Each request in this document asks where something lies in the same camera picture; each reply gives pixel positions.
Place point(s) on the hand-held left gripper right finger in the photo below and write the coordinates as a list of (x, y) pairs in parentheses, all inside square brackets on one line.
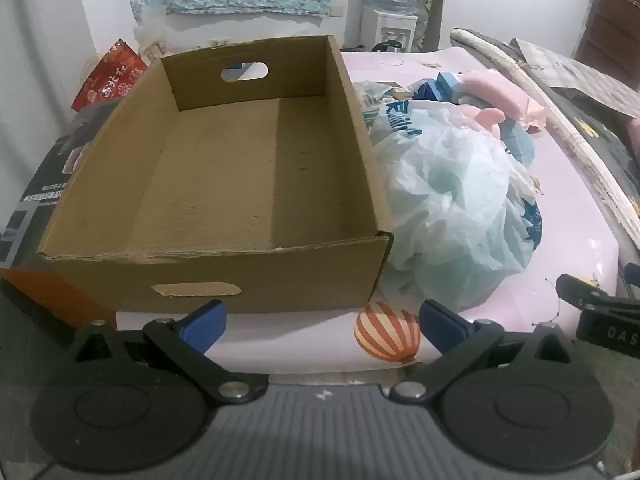
[(442, 322)]

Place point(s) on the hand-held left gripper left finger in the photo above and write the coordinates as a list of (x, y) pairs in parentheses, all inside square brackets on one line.
[(205, 329)]

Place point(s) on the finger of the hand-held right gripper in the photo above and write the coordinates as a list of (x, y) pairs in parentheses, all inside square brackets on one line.
[(600, 317)]

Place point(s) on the pale printed plastic bag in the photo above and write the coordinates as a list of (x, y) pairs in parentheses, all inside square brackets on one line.
[(450, 200)]

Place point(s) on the brown cardboard box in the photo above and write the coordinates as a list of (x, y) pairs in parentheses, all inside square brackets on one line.
[(225, 175)]

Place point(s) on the pink white plush toy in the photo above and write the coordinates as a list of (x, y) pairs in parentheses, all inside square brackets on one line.
[(487, 117)]

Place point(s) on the pink towel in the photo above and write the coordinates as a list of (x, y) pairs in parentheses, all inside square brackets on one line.
[(495, 90)]

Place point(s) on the dark grey bedding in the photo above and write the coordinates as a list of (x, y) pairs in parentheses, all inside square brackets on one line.
[(600, 135)]

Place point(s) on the rolled striped mattress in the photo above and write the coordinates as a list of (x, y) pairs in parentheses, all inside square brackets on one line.
[(565, 125)]

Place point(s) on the black orange carton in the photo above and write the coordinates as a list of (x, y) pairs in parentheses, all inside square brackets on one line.
[(45, 185)]

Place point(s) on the blue plastic packet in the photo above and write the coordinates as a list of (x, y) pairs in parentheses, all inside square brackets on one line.
[(440, 87)]

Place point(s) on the crumpled white printed bag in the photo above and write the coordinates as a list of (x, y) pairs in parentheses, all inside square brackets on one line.
[(372, 97)]

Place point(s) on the grey printed blanket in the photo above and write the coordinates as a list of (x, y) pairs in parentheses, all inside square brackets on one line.
[(585, 75)]

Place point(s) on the red snack bag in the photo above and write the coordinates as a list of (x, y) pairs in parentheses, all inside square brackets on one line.
[(112, 80)]

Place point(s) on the steel electric kettle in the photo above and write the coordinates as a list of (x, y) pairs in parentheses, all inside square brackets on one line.
[(387, 47)]

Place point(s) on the brown wooden door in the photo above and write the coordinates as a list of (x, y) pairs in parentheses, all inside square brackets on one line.
[(612, 15)]

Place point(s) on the wall socket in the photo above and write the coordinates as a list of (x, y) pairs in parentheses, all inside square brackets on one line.
[(337, 9)]

